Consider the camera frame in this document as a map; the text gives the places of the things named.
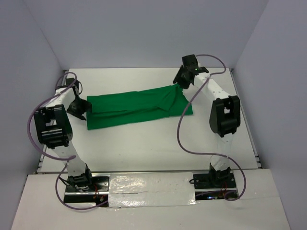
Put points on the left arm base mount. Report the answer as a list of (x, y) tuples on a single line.
[(96, 192)]

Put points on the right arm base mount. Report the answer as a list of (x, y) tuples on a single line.
[(214, 184)]

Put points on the silver tape covered panel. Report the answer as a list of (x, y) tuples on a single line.
[(151, 189)]

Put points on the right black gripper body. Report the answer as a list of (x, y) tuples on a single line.
[(181, 78)]

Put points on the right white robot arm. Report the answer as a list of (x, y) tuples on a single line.
[(225, 115)]

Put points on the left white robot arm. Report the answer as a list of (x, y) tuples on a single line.
[(54, 130)]

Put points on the green t-shirt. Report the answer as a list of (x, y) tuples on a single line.
[(117, 109)]

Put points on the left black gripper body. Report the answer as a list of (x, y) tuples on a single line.
[(79, 107)]

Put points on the aluminium table frame rail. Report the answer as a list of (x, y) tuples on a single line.
[(246, 122)]

